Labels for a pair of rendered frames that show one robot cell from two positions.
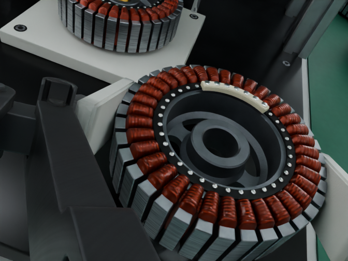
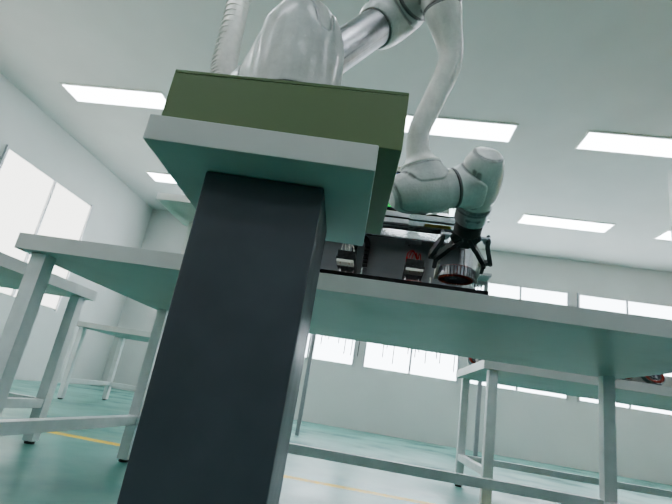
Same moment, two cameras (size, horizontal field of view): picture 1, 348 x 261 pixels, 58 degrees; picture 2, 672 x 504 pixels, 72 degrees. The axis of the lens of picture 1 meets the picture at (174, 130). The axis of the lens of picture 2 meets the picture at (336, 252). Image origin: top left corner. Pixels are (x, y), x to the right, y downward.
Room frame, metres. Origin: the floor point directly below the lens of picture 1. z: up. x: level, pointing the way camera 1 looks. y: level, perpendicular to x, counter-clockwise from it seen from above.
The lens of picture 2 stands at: (-1.26, 0.18, 0.42)
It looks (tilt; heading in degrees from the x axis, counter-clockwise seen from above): 17 degrees up; 7
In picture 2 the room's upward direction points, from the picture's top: 9 degrees clockwise
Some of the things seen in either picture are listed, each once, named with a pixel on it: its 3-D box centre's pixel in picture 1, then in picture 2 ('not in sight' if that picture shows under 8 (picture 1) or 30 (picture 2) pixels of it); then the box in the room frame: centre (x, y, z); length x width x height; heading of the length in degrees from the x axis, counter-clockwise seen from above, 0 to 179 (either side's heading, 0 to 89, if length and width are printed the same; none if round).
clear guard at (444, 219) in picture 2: not in sight; (443, 227); (0.27, 0.00, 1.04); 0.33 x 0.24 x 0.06; 179
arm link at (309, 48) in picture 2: not in sight; (298, 60); (-0.54, 0.40, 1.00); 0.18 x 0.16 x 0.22; 40
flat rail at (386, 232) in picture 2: not in sight; (384, 232); (0.37, 0.21, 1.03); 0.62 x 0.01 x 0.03; 89
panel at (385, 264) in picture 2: not in sight; (380, 271); (0.52, 0.21, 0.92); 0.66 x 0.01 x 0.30; 89
